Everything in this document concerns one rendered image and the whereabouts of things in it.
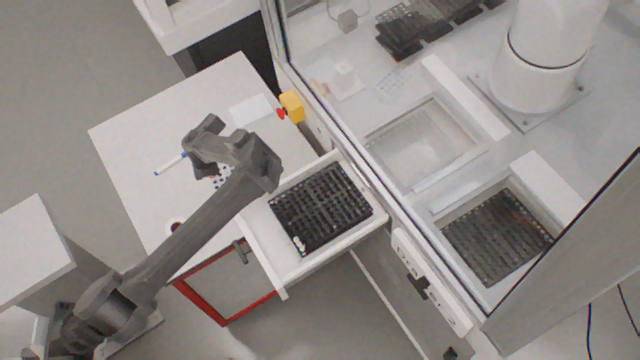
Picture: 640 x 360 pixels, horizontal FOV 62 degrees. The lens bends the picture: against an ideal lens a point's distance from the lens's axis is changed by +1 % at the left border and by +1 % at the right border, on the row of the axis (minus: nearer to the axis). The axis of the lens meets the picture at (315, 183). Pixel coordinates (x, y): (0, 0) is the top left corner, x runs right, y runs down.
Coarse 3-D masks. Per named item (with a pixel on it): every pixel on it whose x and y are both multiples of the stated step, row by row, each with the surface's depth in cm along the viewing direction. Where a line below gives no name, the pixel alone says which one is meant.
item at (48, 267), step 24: (0, 216) 162; (24, 216) 161; (48, 216) 160; (0, 240) 158; (24, 240) 157; (48, 240) 157; (0, 264) 155; (24, 264) 154; (48, 264) 153; (72, 264) 154; (96, 264) 194; (0, 288) 151; (24, 288) 150; (48, 288) 164; (72, 288) 171; (0, 312) 151; (48, 312) 174
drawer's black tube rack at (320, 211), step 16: (320, 176) 143; (336, 176) 145; (304, 192) 145; (320, 192) 140; (336, 192) 140; (352, 192) 139; (288, 208) 139; (304, 208) 139; (320, 208) 138; (336, 208) 138; (352, 208) 140; (368, 208) 140; (304, 224) 139; (320, 224) 136; (336, 224) 136; (352, 224) 139; (304, 240) 135; (320, 240) 137; (304, 256) 136
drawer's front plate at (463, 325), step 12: (396, 228) 131; (396, 240) 133; (408, 240) 129; (408, 252) 129; (408, 264) 135; (420, 264) 126; (420, 276) 131; (432, 276) 125; (432, 288) 127; (444, 288) 123; (432, 300) 132; (444, 300) 123; (444, 312) 128; (456, 312) 120; (456, 324) 125; (468, 324) 119
